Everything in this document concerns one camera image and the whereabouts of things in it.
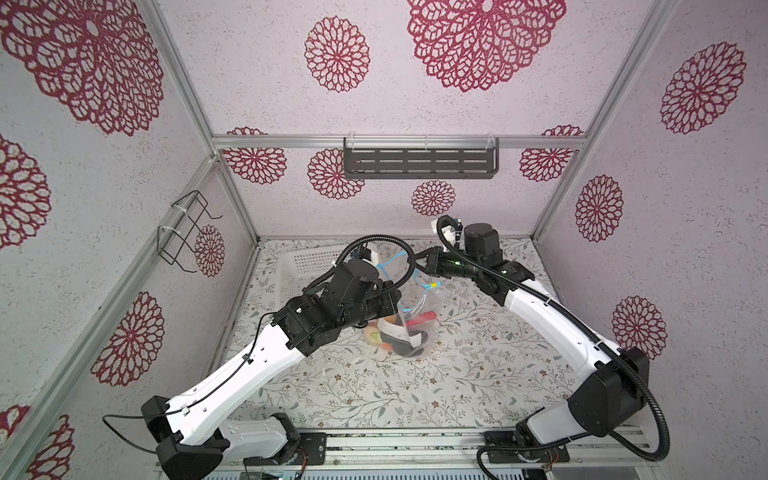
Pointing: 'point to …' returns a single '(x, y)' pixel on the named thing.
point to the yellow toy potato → (373, 336)
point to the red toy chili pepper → (430, 315)
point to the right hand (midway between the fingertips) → (409, 254)
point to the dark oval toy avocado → (403, 347)
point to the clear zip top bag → (418, 295)
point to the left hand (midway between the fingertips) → (401, 299)
